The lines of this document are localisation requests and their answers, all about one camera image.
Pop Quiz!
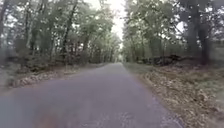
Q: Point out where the row of trees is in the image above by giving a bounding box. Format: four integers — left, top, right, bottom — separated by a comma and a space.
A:
0, 0, 122, 68
121, 0, 224, 66

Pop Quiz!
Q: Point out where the leaf-strewn grass verge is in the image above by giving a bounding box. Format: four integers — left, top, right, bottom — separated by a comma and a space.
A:
0, 59, 110, 91
122, 59, 224, 128

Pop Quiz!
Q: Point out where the grey asphalt road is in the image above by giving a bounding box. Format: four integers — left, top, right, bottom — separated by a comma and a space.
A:
0, 62, 184, 128

